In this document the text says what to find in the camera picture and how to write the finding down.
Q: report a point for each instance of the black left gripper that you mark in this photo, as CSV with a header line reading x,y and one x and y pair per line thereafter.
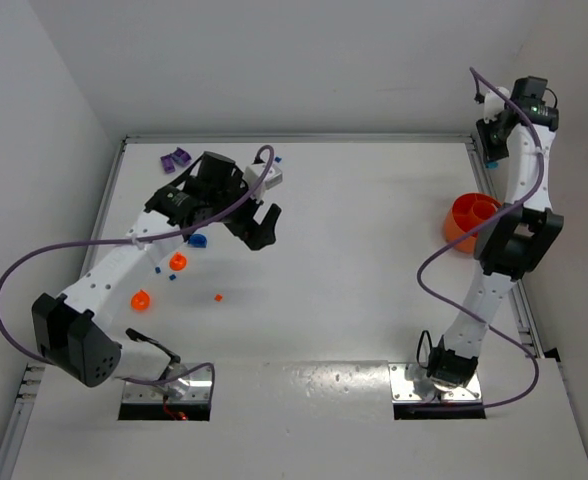
x,y
244,220

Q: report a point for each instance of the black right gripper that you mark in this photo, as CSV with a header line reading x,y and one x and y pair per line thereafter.
x,y
494,142

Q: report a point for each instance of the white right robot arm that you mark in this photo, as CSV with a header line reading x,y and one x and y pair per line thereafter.
x,y
517,125

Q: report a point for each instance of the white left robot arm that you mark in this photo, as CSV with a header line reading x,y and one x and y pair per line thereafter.
x,y
71,329

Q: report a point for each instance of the blue round lego piece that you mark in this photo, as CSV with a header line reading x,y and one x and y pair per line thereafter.
x,y
197,241

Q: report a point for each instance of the orange round sorting container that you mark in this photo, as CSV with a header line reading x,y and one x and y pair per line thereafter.
x,y
467,212

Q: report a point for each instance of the orange round lego upper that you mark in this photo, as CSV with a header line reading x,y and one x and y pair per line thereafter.
x,y
178,262

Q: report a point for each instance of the orange round lego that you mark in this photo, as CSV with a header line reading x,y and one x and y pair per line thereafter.
x,y
140,301
178,262

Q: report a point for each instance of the purple lego brick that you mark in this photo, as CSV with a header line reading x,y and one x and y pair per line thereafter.
x,y
178,158

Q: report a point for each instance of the orange round lego lower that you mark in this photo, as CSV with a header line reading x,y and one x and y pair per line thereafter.
x,y
140,301

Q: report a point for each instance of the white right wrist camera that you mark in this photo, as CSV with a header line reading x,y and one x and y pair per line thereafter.
x,y
492,104

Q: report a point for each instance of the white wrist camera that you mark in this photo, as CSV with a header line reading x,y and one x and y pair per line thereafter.
x,y
492,104
266,177

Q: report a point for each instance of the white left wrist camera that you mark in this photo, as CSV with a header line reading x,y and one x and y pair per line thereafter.
x,y
266,177

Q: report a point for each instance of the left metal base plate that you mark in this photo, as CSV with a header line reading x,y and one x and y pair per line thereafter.
x,y
193,384

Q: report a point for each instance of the metal base plate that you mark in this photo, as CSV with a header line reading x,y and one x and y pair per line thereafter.
x,y
193,384
410,385

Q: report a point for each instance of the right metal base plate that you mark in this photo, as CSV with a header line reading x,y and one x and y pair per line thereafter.
x,y
410,385

